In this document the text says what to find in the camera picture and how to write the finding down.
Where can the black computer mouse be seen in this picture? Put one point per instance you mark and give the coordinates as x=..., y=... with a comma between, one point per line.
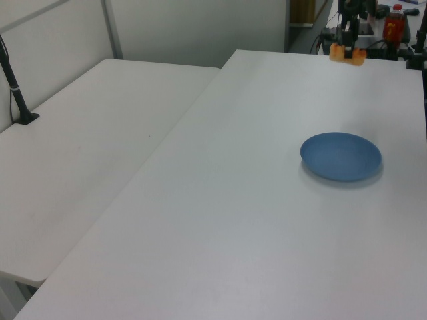
x=411, y=12

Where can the black box device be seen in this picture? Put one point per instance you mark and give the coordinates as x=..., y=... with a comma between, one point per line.
x=380, y=50

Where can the wooden cabinet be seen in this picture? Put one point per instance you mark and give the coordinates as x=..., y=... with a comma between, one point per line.
x=302, y=11

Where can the red drink bottle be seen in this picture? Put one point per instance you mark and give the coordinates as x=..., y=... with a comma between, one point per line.
x=394, y=28

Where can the blue round plate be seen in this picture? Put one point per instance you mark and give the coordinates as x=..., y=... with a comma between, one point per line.
x=340, y=160

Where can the dark tapered object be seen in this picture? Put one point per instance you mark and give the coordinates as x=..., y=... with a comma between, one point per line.
x=370, y=8

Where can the black camera pole with base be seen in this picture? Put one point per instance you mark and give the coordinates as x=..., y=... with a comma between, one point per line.
x=15, y=90

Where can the black clamp stand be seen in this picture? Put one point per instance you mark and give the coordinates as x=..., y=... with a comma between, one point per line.
x=417, y=55

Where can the orange bread roll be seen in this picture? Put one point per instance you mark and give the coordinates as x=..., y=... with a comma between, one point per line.
x=336, y=53

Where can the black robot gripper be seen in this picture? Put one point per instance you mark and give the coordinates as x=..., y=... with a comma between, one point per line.
x=350, y=10

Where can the grey flat tray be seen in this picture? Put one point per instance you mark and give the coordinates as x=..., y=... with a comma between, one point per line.
x=366, y=30

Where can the white rounded-corner table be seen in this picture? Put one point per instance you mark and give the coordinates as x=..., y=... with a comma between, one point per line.
x=83, y=150

